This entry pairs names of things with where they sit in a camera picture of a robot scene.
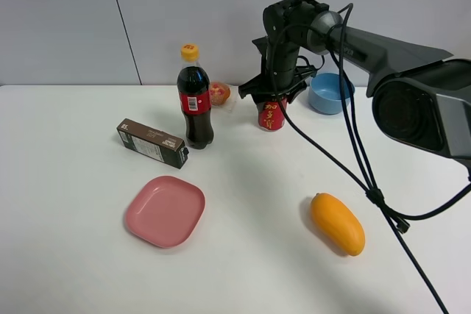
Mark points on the packaged pastry in plastic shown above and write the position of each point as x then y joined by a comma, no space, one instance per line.
223,96

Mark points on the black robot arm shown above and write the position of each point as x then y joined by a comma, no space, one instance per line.
420,95

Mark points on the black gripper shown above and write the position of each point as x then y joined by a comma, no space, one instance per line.
280,64

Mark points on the pink square plate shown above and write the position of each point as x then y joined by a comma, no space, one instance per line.
165,212

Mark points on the brown cardboard box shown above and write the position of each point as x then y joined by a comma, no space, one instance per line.
153,143

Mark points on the cola bottle yellow cap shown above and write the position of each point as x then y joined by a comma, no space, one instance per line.
193,86

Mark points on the yellow mango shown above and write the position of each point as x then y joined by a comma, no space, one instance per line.
335,220

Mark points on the red drink can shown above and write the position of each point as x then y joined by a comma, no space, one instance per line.
270,116

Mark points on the blue bowl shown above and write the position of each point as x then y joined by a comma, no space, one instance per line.
324,94

